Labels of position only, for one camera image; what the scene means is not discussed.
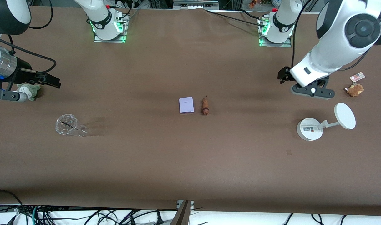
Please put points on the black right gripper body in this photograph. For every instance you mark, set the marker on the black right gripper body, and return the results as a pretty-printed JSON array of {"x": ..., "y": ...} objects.
[{"x": 22, "y": 70}]

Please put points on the small brown toy dog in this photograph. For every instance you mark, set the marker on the small brown toy dog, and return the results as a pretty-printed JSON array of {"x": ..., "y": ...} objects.
[{"x": 205, "y": 107}]

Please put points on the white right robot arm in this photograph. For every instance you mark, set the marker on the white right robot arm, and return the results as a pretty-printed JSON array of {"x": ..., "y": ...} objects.
[{"x": 106, "y": 18}]

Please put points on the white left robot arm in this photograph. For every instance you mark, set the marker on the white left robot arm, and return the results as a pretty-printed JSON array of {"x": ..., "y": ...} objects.
[{"x": 334, "y": 47}]

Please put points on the grey green Totoro plush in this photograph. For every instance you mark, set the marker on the grey green Totoro plush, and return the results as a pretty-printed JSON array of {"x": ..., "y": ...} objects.
[{"x": 29, "y": 89}]

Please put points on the clear plastic cup with lid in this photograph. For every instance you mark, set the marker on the clear plastic cup with lid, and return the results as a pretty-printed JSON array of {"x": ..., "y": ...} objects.
[{"x": 65, "y": 124}]

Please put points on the brown hamster plush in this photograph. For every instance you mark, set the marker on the brown hamster plush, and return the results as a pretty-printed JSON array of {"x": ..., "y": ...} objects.
[{"x": 354, "y": 90}]

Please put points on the small printed tag card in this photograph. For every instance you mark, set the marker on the small printed tag card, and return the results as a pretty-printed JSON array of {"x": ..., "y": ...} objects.
[{"x": 357, "y": 77}]

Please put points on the small orange toy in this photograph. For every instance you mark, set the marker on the small orange toy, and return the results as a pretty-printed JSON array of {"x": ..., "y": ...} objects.
[{"x": 252, "y": 3}]

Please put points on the brown table cover sheet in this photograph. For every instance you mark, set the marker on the brown table cover sheet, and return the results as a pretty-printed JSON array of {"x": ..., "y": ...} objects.
[{"x": 190, "y": 162}]

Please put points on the black power plug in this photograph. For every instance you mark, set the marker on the black power plug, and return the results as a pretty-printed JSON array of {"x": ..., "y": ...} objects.
[{"x": 160, "y": 218}]

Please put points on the brown wooden beam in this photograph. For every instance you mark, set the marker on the brown wooden beam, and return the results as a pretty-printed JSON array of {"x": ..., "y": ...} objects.
[{"x": 181, "y": 217}]

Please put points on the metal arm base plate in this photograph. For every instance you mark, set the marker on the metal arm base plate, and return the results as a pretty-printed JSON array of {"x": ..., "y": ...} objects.
[
  {"x": 284, "y": 45},
  {"x": 115, "y": 40}
]

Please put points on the grey aluminium frame bar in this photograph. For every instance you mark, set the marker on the grey aluminium frame bar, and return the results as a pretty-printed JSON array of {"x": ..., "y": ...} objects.
[{"x": 193, "y": 3}]

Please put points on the small metal bracket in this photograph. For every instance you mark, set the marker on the small metal bracket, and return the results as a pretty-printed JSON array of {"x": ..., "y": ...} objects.
[{"x": 179, "y": 203}]

